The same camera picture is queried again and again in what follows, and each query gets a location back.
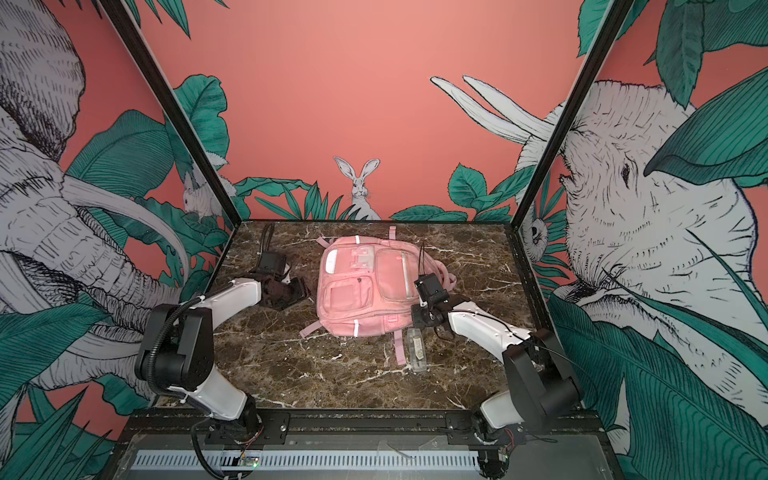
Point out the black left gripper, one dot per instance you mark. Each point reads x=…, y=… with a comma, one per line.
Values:
x=299, y=292

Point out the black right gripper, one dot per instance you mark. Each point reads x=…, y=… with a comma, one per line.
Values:
x=418, y=316

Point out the clear plastic small case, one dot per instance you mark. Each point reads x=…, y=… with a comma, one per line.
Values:
x=416, y=350

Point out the pink student backpack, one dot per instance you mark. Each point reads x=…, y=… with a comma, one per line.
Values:
x=367, y=286

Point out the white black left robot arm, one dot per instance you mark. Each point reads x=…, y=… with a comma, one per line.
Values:
x=176, y=357

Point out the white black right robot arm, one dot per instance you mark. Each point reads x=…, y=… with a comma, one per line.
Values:
x=541, y=379

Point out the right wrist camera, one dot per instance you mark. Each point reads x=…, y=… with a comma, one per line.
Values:
x=431, y=290

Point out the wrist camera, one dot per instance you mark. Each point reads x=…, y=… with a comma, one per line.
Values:
x=272, y=264
x=431, y=290

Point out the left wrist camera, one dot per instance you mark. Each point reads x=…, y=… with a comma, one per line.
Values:
x=272, y=264

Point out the black front mounting rail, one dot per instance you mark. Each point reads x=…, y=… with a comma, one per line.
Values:
x=270, y=426

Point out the white perforated cable tray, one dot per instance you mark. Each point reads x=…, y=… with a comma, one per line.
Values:
x=327, y=460

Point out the black left corner frame post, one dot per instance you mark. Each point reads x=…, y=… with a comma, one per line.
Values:
x=128, y=31

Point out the black corner frame post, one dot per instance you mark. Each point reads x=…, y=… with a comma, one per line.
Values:
x=128, y=31
x=613, y=20

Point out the black right corner frame post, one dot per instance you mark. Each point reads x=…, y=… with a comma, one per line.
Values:
x=613, y=20

